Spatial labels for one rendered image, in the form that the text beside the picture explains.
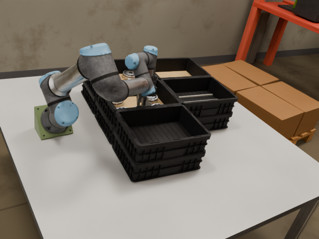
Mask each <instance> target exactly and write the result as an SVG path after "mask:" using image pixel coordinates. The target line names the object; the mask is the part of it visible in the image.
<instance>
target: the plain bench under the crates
mask: <svg viewBox="0 0 319 239"><path fill-rule="evenodd" d="M40 77H42V76H33V77H23V78H12V79H1V80H0V132H1V134H2V137H3V140H4V142H5V145H6V147H7V150H8V153H9V156H10V158H11V160H12V163H13V166H14V168H15V171H16V174H17V176H18V179H19V182H20V185H21V187H22V190H23V192H24V195H25V197H26V200H27V203H28V206H29V208H30V211H31V213H32V216H33V219H34V221H35V224H36V227H37V229H38V232H39V234H40V237H41V239H236V238H238V237H240V236H242V235H244V234H246V233H249V232H251V231H253V230H255V229H257V228H259V227H262V226H264V225H266V224H268V223H270V222H272V221H275V220H277V219H279V218H281V217H283V216H285V215H288V214H290V213H292V212H294V211H296V210H298V209H300V211H299V213H298V214H297V216H296V218H295V220H294V222H293V223H292V225H291V227H290V229H289V230H288V232H287V234H286V236H285V238H284V239H299V238H300V236H301V234H302V233H303V231H304V230H305V228H306V226H307V224H308V222H309V221H310V219H311V217H312V216H313V214H314V212H315V211H316V209H317V208H318V206H319V162H317V161H316V160H315V159H313V158H312V157H310V156H309V155H308V154H306V153H305V152H304V151H302V150H301V149H300V148H298V147H297V146H296V145H294V144H293V143H291V142H290V141H289V140H288V139H286V138H285V137H284V136H282V135H281V134H280V133H278V132H277V131H275V130H274V129H273V128H271V127H270V126H269V125H267V124H266V123H265V122H263V121H262V120H261V119H259V118H258V117H257V116H255V115H254V114H252V113H251V112H250V111H249V110H247V109H246V108H245V107H243V106H242V105H241V104H239V103H238V102H235V103H234V107H233V109H232V112H233V114H232V117H230V118H229V120H230V121H229V122H228V123H227V126H228V128H225V129H216V130H210V131H209V132H210V133H211V137H210V139H209V140H207V145H206V146H205V150H206V153H205V156H204V157H202V158H201V159H202V162H200V167H201V168H200V169H198V170H193V171H189V172H184V173H179V174H174V175H168V176H164V177H159V178H154V179H150V180H145V181H140V182H132V181H131V180H130V178H129V177H128V175H127V173H126V171H125V170H124V168H123V166H122V164H121V162H120V161H119V159H118V157H117V155H116V153H115V152H114V150H113V148H112V144H110V143H109V141H108V139H107V137H106V136H105V134H104V132H103V130H102V129H101V127H100V125H99V123H98V121H97V120H96V118H95V114H93V113H92V111H91V109H90V107H89V106H88V104H87V102H86V100H85V98H84V97H83V95H82V93H81V90H83V87H82V84H83V83H81V84H80V85H78V86H76V87H74V88H73V89H72V90H71V92H70V93H69V95H70V97H71V100H72V102H73V103H75V104H76V105H77V107H78V109H79V116H78V119H77V120H76V122H75V123H74V124H72V128H73V134H69V135H64V136H59V137H55V138H48V139H44V140H41V139H40V137H39V135H38V134H37V132H36V130H35V125H34V107H35V106H41V105H47V103H46V100H45V97H44V95H43V93H42V90H41V88H40V85H39V79H40Z"/></svg>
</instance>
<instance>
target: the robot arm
mask: <svg viewBox="0 0 319 239"><path fill-rule="evenodd" d="M79 52H80V56H79V58H78V60H77V63H76V64H74V65H72V66H71V67H69V68H68V69H66V70H65V71H63V72H62V73H61V72H60V71H53V72H49V73H47V74H45V75H43V76H42V77H40V79H39V85H40V88H41V90H42V93H43V95H44V97H45V100H46V103H47V106H48V107H47V108H45V109H44V110H43V112H42V113H41V117H40V121H41V124H42V126H43V128H44V129H45V130H46V131H48V132H50V133H54V134H56V133H61V132H63V131H65V130H66V129H67V128H68V126H71V125H72V124H74V123H75V122H76V120H77V119H78V116H79V109H78V107H77V105H76V104H75V103H73V102H72V100H71V97H70V95H69V93H70V92H71V90H72V89H73V88H74V87H76V86H78V85H80V84H81V83H83V82H85V81H87V80H90V81H91V84H92V86H93V88H94V90H95V91H96V93H97V94H98V95H100V96H101V97H102V98H104V99H105V100H107V101H111V102H122V101H124V100H126V99H127V98H128V97H130V96H134V95H137V105H140V103H141V106H151V105H152V103H151V102H149V98H148V97H147V96H152V97H153V96H156V92H157V87H156V82H157V76H156V75H155V68H156V61H157V56H158V55H157V54H158V49H157V48H156V47H154V46H145V47H144V49H143V52H139V53H133V54H131V55H127V56H126V58H125V65H126V67H127V68H128V69H130V70H133V73H134V76H135V79H129V80H121V78H120V75H119V73H118V70H117V67H116V64H115V62H114V59H113V56H112V53H111V50H110V49H109V46H108V45H107V44H106V43H99V44H95V45H91V46H86V47H83V48H81V49H80V50H79Z"/></svg>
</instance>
